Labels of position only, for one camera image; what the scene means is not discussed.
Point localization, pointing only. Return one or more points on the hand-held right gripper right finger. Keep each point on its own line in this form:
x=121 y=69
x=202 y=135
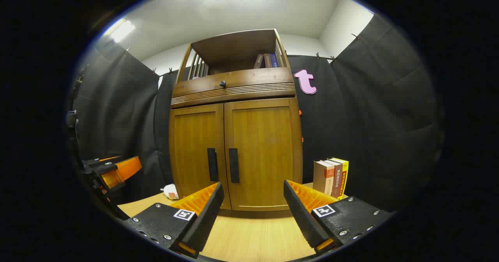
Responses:
x=302 y=215

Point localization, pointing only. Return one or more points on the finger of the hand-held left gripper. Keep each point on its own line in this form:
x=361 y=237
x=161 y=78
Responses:
x=124 y=170

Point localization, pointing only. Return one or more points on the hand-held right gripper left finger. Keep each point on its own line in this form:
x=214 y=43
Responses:
x=208 y=219

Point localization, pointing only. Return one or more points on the wooden cabinet door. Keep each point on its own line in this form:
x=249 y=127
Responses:
x=191 y=149
x=265 y=149

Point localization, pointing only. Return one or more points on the wooden double-door shoe cabinet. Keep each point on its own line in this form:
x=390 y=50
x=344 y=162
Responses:
x=230 y=43

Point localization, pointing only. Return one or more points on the wooden cabinet drawer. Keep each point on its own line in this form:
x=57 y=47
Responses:
x=253 y=78

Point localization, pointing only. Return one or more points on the tan book with orange band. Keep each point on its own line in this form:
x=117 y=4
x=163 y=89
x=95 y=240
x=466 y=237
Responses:
x=321 y=176

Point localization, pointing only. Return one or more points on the white plastic packet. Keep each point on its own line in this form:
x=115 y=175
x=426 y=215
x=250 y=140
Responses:
x=170 y=192

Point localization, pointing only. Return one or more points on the brown standing book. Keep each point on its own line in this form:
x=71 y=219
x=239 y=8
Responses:
x=337 y=178

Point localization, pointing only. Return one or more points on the yellow book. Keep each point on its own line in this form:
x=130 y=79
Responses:
x=344 y=178

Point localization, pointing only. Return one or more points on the black backdrop cloth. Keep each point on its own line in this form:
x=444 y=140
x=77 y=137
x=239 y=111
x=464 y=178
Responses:
x=370 y=117

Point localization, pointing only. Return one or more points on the small ceiling light panel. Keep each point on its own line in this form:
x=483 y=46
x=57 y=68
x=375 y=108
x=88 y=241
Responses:
x=121 y=30

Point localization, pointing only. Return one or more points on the blue shelf book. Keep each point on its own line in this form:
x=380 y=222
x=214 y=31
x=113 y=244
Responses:
x=274 y=60

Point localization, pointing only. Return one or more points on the dark red shelf book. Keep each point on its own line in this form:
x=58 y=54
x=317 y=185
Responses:
x=268 y=60

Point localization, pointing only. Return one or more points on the brown shelf book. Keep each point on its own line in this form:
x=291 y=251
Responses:
x=259 y=61

